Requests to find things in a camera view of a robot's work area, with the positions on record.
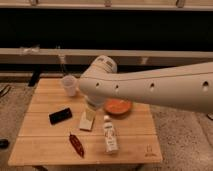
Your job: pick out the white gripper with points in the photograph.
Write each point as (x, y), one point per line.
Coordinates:
(91, 108)

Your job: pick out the orange ceramic bowl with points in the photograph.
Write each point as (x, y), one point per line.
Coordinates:
(117, 106)

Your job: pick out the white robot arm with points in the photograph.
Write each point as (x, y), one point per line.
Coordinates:
(188, 87)

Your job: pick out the beige rectangular block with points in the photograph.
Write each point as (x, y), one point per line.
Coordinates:
(86, 121)

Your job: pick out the translucent plastic cup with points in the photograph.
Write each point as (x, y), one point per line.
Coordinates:
(69, 83)

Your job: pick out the white plastic bottle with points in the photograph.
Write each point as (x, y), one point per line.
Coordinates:
(110, 135)

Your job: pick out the black rectangular box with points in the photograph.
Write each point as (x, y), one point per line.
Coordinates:
(60, 116)

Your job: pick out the red chili pepper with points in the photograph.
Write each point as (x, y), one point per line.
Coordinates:
(76, 144)

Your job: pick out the wooden table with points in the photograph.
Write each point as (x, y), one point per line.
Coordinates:
(41, 143)

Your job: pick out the black object on floor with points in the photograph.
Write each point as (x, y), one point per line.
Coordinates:
(4, 143)

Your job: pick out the grey horizontal rail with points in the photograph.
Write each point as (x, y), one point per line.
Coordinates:
(85, 56)

